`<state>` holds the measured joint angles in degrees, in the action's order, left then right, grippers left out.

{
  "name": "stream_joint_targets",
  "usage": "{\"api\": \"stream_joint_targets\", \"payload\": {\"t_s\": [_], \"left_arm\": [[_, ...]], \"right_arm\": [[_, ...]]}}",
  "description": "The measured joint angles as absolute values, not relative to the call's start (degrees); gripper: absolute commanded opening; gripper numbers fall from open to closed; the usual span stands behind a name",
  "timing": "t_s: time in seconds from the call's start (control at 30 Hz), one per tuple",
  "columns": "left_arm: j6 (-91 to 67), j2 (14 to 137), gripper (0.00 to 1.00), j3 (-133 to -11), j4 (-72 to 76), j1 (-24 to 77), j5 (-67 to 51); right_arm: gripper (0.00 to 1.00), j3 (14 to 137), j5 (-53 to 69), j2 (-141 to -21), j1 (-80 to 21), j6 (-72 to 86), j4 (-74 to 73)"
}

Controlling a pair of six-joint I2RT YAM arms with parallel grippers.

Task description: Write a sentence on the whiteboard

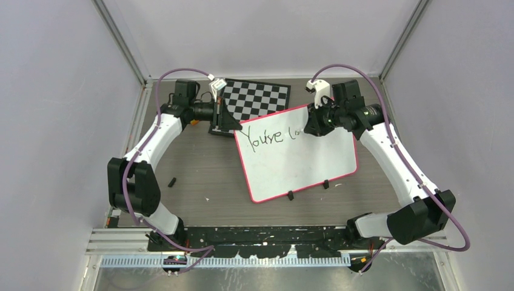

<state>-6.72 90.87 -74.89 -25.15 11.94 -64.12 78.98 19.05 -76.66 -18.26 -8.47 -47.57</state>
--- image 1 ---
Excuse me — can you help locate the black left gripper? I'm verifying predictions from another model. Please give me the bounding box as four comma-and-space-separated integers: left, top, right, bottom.
191, 97, 243, 131

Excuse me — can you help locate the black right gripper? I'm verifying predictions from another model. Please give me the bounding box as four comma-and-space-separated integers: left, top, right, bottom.
305, 98, 346, 136

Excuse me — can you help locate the pink framed whiteboard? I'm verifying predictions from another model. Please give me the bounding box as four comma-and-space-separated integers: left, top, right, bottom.
234, 105, 359, 203

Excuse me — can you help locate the black marker cap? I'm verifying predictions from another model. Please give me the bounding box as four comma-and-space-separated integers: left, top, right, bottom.
167, 177, 177, 188

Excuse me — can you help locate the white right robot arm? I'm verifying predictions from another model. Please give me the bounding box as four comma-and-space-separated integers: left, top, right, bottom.
304, 79, 456, 249

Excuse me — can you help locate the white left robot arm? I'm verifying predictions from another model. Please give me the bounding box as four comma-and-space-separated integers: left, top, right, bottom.
107, 78, 242, 251

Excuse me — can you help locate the black white checkerboard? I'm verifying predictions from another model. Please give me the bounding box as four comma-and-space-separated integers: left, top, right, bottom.
222, 78, 291, 122

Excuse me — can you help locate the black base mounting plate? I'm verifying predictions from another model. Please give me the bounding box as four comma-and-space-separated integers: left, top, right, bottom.
172, 226, 384, 259

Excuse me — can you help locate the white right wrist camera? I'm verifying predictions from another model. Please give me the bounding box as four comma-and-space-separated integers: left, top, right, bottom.
305, 79, 331, 109

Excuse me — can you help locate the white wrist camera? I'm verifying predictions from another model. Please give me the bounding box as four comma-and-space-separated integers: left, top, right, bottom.
208, 75, 227, 100
305, 79, 331, 109

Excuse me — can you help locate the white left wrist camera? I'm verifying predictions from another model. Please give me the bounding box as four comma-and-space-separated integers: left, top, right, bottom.
208, 75, 227, 100

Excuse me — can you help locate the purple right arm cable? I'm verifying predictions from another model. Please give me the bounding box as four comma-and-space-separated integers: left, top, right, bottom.
310, 63, 472, 275

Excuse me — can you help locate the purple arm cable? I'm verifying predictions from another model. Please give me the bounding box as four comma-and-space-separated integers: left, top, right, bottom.
121, 68, 216, 276
310, 63, 472, 275

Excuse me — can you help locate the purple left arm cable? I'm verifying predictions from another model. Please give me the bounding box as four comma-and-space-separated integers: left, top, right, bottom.
121, 68, 216, 276

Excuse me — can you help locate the aluminium frame rail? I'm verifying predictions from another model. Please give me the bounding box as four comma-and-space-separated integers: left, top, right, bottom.
86, 226, 448, 272

